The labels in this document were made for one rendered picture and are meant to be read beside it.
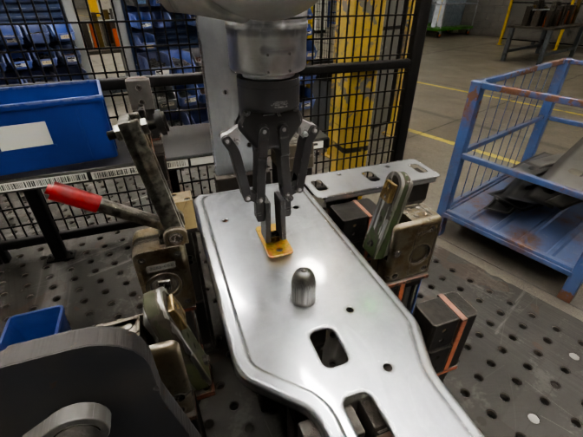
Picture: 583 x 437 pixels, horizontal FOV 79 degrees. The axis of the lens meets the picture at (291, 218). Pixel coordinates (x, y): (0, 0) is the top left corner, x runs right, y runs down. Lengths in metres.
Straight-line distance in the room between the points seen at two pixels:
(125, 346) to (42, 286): 0.91
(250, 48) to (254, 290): 0.29
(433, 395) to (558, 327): 0.64
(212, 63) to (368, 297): 0.49
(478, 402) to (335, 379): 0.45
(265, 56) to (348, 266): 0.30
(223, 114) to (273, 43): 0.35
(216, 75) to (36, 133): 0.37
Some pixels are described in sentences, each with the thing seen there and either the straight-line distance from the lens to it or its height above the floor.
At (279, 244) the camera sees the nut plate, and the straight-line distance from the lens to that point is 0.54.
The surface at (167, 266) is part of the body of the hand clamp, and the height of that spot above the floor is 1.02.
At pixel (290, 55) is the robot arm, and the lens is 0.41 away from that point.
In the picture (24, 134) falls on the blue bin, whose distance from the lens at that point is 0.85.
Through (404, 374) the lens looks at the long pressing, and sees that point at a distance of 0.41.
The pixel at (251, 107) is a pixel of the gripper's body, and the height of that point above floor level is 1.22.
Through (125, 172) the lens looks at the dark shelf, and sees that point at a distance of 0.82.
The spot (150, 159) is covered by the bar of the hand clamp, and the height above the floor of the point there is 1.17.
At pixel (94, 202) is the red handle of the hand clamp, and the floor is 1.12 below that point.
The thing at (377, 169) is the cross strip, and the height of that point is 1.00.
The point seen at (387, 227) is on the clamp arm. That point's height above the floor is 1.04.
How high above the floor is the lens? 1.33
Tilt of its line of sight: 33 degrees down
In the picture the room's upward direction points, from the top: straight up
